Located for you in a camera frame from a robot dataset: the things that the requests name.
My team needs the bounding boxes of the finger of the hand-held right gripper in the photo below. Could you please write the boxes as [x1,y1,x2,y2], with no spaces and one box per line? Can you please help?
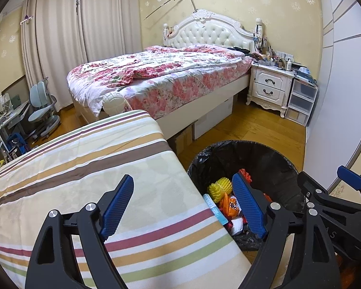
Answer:
[337,165,361,206]
[297,171,361,217]

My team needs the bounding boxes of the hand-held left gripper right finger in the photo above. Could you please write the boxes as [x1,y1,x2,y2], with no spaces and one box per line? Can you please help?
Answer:
[232,173,342,289]

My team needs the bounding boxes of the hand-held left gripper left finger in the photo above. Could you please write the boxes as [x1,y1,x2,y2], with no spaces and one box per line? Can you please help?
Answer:
[25,174,135,289]

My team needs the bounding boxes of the orange snack packet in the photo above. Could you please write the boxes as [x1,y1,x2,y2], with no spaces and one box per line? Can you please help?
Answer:
[219,193,244,219]

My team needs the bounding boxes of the white tissue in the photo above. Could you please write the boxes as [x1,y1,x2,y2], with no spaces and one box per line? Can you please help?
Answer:
[229,217,245,237]

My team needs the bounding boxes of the red foam net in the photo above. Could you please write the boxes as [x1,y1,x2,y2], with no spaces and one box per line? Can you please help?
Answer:
[239,169,253,185]

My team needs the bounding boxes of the yellow foam net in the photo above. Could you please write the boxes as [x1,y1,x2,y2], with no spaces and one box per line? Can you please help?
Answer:
[207,179,232,203]

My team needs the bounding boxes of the light blue tube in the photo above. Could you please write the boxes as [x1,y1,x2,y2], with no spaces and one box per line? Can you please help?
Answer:
[203,194,229,226]

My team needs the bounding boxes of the trash bin with black bag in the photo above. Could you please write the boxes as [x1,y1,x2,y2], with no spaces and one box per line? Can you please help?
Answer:
[187,140,307,252]

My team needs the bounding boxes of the clear plastic drawer unit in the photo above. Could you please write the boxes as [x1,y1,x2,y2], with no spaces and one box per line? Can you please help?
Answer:
[284,77,319,127]

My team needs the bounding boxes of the brown cardboard box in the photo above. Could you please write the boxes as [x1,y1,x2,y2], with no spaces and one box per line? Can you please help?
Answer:
[168,123,197,156]

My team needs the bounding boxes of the white storage box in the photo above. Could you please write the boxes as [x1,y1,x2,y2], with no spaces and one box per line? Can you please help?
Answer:
[194,96,233,140]

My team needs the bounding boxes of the white wardrobe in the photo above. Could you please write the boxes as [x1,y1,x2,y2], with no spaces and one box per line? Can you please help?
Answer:
[304,0,361,193]

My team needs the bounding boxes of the blue grey pouch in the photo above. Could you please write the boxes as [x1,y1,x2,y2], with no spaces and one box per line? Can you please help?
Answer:
[297,66,317,84]

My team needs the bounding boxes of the white nightstand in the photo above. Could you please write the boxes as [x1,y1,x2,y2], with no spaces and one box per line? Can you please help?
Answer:
[246,63,295,118]

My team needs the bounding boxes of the grey desk chair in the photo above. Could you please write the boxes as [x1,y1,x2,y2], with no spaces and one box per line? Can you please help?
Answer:
[28,78,61,140]

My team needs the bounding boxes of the blue crate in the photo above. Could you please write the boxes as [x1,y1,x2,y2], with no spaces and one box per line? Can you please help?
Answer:
[6,132,27,158]

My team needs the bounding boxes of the study desk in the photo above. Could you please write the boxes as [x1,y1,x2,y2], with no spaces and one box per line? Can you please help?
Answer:
[0,95,31,157]

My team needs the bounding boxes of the floral quilt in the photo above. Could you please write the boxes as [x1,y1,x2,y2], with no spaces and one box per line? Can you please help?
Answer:
[67,45,253,118]

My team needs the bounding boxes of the pile of small toiletries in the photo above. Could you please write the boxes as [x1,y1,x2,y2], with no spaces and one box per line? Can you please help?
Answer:
[253,39,296,70]

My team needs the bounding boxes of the beige curtain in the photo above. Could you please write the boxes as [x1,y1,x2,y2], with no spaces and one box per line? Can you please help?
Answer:
[78,0,145,64]
[20,0,88,109]

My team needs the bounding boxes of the white bed with tufted headboard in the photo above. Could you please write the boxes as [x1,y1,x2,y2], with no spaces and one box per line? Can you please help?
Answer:
[67,9,264,127]

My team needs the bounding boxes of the thin metal rod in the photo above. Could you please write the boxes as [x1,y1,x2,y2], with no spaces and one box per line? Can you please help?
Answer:
[144,0,199,21]

